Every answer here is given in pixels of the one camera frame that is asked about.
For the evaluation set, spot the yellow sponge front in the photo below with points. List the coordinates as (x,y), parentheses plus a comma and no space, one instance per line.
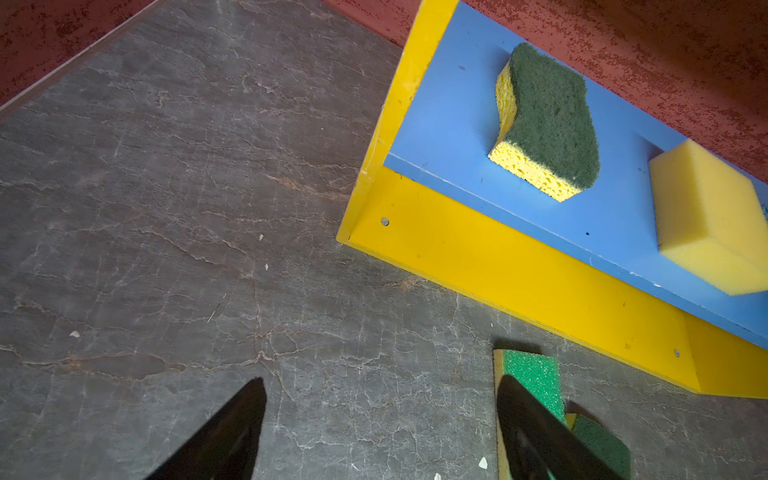
(709,220)

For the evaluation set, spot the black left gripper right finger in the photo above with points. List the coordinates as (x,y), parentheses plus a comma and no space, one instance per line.
(537,443)

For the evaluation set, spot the yellow wooden two-tier shelf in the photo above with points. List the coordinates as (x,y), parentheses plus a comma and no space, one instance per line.
(424,232)

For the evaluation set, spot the dark green wavy sponge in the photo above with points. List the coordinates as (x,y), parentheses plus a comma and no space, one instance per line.
(600,441)
(546,134)

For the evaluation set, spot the bright green yellow sponge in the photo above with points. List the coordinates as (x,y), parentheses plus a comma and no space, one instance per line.
(539,374)

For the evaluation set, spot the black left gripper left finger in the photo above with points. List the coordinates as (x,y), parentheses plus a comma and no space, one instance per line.
(226,446)

